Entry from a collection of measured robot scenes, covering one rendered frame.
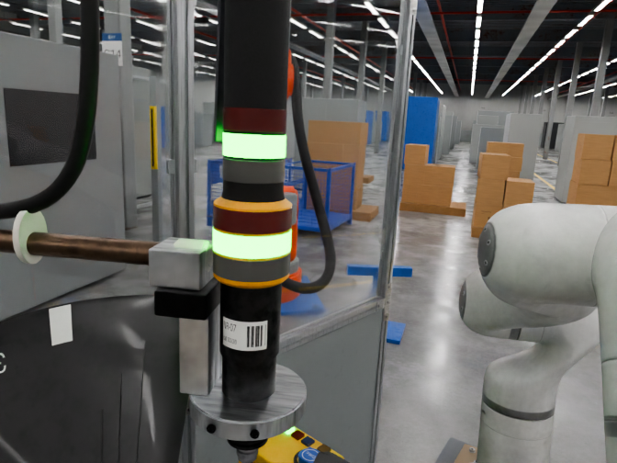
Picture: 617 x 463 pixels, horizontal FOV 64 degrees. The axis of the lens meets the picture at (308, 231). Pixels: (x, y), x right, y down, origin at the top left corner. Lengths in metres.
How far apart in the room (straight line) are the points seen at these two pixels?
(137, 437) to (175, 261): 0.18
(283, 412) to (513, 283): 0.30
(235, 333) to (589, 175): 8.12
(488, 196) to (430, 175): 1.97
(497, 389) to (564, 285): 0.45
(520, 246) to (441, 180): 8.98
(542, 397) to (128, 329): 0.70
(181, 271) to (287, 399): 0.10
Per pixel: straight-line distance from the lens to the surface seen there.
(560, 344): 0.91
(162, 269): 0.28
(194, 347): 0.29
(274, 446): 0.92
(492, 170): 7.74
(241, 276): 0.26
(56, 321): 0.46
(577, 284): 0.52
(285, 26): 0.26
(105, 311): 0.46
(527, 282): 0.51
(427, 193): 9.50
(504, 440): 0.97
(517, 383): 0.92
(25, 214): 0.33
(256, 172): 0.25
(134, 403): 0.43
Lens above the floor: 1.62
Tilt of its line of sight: 13 degrees down
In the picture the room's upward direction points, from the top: 3 degrees clockwise
